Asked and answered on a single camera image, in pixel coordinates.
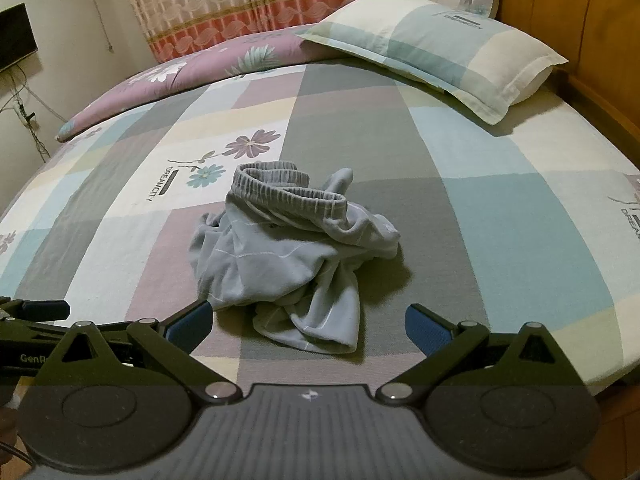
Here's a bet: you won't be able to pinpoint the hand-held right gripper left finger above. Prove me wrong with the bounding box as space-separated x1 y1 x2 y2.
45 300 240 405

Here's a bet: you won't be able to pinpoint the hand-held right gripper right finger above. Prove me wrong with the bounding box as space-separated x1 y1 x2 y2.
376 303 571 405

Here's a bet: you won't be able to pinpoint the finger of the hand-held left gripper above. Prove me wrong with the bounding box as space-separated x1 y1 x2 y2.
0 298 71 318

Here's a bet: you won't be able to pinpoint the grey printed pants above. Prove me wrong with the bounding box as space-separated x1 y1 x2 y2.
189 161 402 356

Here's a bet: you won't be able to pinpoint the purple floral quilt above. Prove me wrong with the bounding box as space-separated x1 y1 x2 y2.
56 25 351 142

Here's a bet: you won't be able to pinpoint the checked pillow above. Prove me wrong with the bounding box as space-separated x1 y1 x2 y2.
295 0 570 126

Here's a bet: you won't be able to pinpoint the patterned beige red curtain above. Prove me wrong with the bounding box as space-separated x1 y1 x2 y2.
115 0 406 65

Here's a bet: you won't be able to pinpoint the tangled wall cables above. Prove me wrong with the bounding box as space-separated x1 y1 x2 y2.
0 67 53 161

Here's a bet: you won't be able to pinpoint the black wall television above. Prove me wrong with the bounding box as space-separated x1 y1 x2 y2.
0 2 39 73

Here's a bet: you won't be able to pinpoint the hanging wall cord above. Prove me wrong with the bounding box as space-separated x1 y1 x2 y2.
82 0 113 53

